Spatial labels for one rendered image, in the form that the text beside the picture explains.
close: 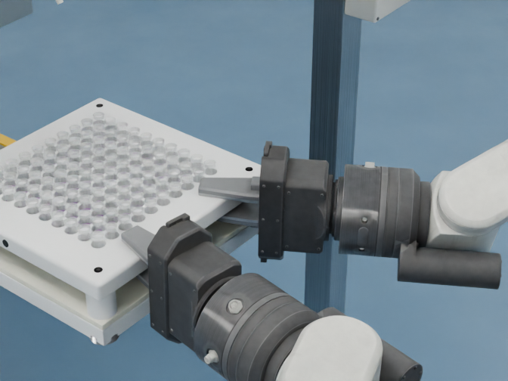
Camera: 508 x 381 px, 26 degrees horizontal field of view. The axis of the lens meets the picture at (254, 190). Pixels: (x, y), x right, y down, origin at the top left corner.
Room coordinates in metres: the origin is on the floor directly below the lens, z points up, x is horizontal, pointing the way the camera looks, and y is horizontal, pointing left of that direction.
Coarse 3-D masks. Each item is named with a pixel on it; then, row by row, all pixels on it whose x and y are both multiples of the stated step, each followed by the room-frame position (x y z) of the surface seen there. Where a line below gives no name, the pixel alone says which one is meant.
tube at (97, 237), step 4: (92, 232) 0.81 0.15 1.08; (96, 232) 0.81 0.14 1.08; (100, 232) 0.81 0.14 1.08; (92, 236) 0.81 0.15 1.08; (96, 236) 0.82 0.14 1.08; (100, 236) 0.82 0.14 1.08; (104, 236) 0.81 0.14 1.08; (92, 240) 0.80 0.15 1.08; (96, 240) 0.80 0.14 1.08; (100, 240) 0.80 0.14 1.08; (104, 240) 0.81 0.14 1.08; (92, 244) 0.80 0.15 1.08; (96, 244) 0.80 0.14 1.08; (100, 244) 0.80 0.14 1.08; (104, 244) 0.81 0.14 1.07; (96, 248) 0.80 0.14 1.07
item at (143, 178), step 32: (96, 128) 1.01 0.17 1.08; (32, 160) 0.94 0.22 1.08; (64, 160) 0.95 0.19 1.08; (96, 160) 0.94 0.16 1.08; (128, 160) 0.94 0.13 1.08; (160, 160) 0.94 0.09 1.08; (32, 192) 0.88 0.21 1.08; (64, 192) 0.89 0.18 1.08; (96, 192) 0.89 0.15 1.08; (128, 192) 0.88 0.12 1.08; (96, 224) 0.83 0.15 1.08
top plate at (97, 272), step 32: (64, 128) 1.02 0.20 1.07; (160, 128) 1.02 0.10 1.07; (0, 160) 0.95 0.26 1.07; (224, 160) 0.95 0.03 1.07; (192, 192) 0.89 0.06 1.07; (0, 224) 0.84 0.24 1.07; (32, 224) 0.84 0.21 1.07; (160, 224) 0.84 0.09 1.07; (32, 256) 0.80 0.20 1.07; (64, 256) 0.79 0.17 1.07; (96, 256) 0.79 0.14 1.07; (128, 256) 0.79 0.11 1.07; (96, 288) 0.75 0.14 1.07
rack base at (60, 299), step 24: (216, 240) 0.88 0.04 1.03; (240, 240) 0.90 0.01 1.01; (0, 264) 0.84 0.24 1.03; (24, 264) 0.84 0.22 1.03; (24, 288) 0.81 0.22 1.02; (48, 288) 0.80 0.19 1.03; (72, 288) 0.80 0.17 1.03; (120, 288) 0.80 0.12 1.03; (144, 288) 0.80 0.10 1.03; (48, 312) 0.79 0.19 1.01; (72, 312) 0.77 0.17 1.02; (120, 312) 0.77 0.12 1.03; (144, 312) 0.79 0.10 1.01; (96, 336) 0.75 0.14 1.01
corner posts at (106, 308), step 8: (88, 296) 0.76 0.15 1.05; (112, 296) 0.76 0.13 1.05; (88, 304) 0.76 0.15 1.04; (96, 304) 0.76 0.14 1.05; (104, 304) 0.76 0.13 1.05; (112, 304) 0.76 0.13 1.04; (88, 312) 0.76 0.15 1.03; (96, 312) 0.76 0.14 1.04; (104, 312) 0.76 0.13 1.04; (112, 312) 0.76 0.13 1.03
